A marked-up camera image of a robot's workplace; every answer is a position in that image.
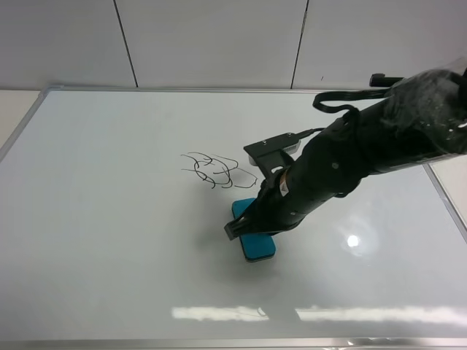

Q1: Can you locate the white whiteboard with aluminium frame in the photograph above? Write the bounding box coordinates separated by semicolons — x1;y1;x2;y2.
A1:
1;87;466;349

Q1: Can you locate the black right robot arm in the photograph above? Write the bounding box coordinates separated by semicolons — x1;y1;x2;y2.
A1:
225;69;466;239

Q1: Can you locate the black marker scribble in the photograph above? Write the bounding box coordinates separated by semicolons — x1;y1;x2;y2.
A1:
180;152;260;190

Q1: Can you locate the blue whiteboard eraser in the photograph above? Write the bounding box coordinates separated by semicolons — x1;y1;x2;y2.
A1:
232;198;276;263

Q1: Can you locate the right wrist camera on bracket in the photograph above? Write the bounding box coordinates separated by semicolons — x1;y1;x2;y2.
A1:
244;133;301;179

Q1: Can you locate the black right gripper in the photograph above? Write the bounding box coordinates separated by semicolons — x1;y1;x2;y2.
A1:
224;118;368;241

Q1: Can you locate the black right camera cable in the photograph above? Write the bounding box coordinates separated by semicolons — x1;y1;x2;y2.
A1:
297;89;393;139

